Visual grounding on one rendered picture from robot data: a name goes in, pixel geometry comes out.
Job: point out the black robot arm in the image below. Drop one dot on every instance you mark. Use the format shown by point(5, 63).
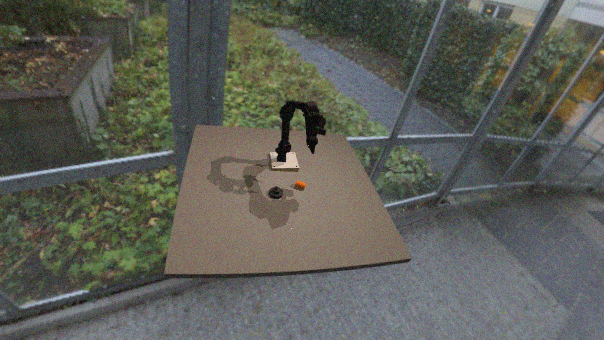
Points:
point(286, 115)

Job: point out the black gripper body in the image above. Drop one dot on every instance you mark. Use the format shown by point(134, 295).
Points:
point(310, 131)

